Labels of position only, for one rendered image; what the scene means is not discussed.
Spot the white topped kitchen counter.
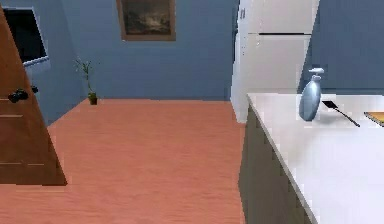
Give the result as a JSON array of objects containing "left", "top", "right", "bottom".
[{"left": 238, "top": 92, "right": 384, "bottom": 224}]

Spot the white fridge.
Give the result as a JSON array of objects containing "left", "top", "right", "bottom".
[{"left": 230, "top": 0, "right": 321, "bottom": 124}]

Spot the green potted house plant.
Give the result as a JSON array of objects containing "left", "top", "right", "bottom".
[{"left": 73, "top": 58, "right": 100, "bottom": 106}]

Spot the framed dark painting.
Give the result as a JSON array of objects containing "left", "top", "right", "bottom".
[{"left": 115, "top": 0, "right": 177, "bottom": 42}]

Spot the blue soap dispenser bottle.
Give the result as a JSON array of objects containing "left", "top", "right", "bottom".
[{"left": 298, "top": 67, "right": 325, "bottom": 122}]

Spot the black spatula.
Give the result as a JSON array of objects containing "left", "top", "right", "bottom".
[{"left": 321, "top": 100, "right": 361, "bottom": 128}]

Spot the brown wooden room door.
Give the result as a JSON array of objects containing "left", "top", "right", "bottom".
[{"left": 0, "top": 5, "right": 68, "bottom": 187}]

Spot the orange flat tray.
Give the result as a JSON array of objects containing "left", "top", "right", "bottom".
[{"left": 363, "top": 111, "right": 384, "bottom": 128}]

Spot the black door handle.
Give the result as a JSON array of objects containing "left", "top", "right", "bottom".
[{"left": 7, "top": 85, "right": 39, "bottom": 104}]

